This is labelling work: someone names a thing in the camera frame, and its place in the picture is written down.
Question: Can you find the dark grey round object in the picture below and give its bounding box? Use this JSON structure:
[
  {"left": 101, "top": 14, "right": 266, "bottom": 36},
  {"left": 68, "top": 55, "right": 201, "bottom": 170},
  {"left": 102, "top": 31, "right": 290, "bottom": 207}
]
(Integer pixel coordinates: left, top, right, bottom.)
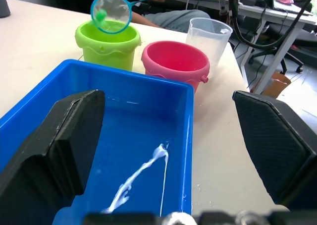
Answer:
[{"left": 0, "top": 0, "right": 11, "bottom": 18}]

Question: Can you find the black office chair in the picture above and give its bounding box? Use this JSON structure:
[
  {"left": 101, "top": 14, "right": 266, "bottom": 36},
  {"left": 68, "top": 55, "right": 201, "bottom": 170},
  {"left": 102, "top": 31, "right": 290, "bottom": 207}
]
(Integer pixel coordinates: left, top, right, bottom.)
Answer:
[{"left": 247, "top": 21, "right": 305, "bottom": 75}]

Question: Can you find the pink plastic bucket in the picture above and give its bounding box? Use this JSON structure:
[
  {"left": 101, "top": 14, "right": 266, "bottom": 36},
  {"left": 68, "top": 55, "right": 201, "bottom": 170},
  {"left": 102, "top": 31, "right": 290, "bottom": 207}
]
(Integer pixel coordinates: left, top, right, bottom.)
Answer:
[{"left": 141, "top": 41, "right": 211, "bottom": 94}]

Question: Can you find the brown cardboard box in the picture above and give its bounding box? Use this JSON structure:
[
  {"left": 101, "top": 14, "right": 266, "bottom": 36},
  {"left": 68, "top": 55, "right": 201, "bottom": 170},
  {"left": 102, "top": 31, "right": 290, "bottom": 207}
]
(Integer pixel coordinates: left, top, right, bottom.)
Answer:
[{"left": 261, "top": 72, "right": 292, "bottom": 97}]

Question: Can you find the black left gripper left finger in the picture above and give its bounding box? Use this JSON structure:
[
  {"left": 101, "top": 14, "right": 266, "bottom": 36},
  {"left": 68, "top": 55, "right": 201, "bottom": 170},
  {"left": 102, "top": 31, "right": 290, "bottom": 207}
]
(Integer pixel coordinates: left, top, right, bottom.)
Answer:
[{"left": 0, "top": 89, "right": 106, "bottom": 225}]

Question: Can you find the white office desk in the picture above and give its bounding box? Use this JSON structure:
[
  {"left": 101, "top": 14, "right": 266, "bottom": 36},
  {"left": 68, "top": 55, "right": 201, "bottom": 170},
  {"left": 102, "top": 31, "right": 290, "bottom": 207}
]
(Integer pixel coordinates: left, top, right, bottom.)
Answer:
[{"left": 170, "top": 0, "right": 317, "bottom": 95}]

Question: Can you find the green plastic bucket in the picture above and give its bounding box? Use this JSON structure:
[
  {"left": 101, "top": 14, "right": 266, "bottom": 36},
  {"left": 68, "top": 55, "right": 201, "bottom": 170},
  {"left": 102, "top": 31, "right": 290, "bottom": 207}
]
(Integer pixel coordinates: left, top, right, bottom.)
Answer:
[{"left": 75, "top": 19, "right": 142, "bottom": 72}]

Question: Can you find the seated person in jeans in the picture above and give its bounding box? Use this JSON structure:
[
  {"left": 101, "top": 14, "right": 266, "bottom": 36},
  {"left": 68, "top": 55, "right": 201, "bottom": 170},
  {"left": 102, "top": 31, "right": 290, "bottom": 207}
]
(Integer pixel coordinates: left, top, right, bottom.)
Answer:
[{"left": 116, "top": 0, "right": 211, "bottom": 34}]

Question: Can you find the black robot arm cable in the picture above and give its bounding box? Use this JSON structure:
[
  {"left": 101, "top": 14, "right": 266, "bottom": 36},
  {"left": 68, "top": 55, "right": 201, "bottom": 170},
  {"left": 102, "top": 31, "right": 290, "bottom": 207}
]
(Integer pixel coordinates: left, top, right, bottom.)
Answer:
[{"left": 228, "top": 0, "right": 317, "bottom": 49}]

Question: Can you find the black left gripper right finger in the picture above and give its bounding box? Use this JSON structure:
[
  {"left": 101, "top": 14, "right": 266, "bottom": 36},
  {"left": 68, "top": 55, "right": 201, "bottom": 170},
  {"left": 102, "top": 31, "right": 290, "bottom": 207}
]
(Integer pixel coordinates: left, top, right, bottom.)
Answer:
[{"left": 232, "top": 90, "right": 317, "bottom": 211}]

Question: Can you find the clear plastic measuring cup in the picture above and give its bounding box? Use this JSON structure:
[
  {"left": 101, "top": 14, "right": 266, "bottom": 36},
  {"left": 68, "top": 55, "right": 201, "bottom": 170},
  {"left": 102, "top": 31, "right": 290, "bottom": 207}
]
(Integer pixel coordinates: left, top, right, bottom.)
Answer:
[{"left": 186, "top": 17, "right": 233, "bottom": 69}]

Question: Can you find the blue plastic tub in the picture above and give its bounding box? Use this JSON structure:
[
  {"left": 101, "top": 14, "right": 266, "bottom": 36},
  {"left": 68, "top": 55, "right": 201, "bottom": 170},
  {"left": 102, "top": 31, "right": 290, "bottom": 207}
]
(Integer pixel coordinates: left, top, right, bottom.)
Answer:
[{"left": 0, "top": 58, "right": 195, "bottom": 225}]

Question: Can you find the blue hand fishing net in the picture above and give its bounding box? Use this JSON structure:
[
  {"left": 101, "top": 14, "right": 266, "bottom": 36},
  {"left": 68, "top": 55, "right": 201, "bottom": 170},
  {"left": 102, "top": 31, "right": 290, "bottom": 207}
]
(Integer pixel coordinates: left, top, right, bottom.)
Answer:
[{"left": 90, "top": 0, "right": 172, "bottom": 35}]

